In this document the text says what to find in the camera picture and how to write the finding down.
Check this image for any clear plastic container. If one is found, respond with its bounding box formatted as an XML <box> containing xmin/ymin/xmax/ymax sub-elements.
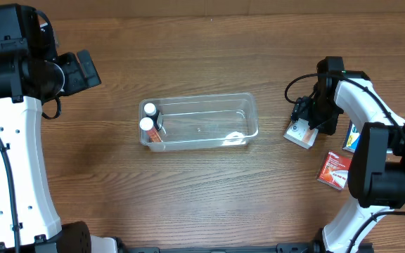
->
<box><xmin>139</xmin><ymin>93</ymin><xmax>259</xmax><ymax>152</ymax></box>

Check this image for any blue yellow VapoDrops box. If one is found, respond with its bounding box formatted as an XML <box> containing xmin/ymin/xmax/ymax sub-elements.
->
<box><xmin>342</xmin><ymin>121</ymin><xmax>360</xmax><ymax>153</ymax></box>

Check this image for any orange tube white cap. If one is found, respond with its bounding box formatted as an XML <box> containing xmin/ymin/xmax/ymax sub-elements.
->
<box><xmin>139</xmin><ymin>117</ymin><xmax>162</xmax><ymax>143</ymax></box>

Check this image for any right black cable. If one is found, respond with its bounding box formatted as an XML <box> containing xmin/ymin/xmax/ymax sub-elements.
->
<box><xmin>284</xmin><ymin>72</ymin><xmax>405</xmax><ymax>253</ymax></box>

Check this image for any dark bottle white cap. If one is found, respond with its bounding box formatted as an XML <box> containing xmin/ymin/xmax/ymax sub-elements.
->
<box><xmin>143</xmin><ymin>103</ymin><xmax>163</xmax><ymax>131</ymax></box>

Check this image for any red white small box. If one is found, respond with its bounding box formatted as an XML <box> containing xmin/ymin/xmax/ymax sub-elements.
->
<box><xmin>316</xmin><ymin>151</ymin><xmax>352</xmax><ymax>190</ymax></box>

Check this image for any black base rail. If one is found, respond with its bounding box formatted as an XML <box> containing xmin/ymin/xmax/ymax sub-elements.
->
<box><xmin>118</xmin><ymin>241</ymin><xmax>326</xmax><ymax>253</ymax></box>

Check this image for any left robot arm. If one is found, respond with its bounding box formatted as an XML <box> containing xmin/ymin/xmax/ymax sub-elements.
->
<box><xmin>0</xmin><ymin>4</ymin><xmax>123</xmax><ymax>252</ymax></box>

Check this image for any white Hansaplast box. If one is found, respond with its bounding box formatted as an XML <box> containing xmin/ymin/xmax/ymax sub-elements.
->
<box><xmin>283</xmin><ymin>119</ymin><xmax>319</xmax><ymax>149</ymax></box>

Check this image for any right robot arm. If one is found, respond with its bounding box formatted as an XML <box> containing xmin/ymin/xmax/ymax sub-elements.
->
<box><xmin>277</xmin><ymin>56</ymin><xmax>405</xmax><ymax>252</ymax></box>

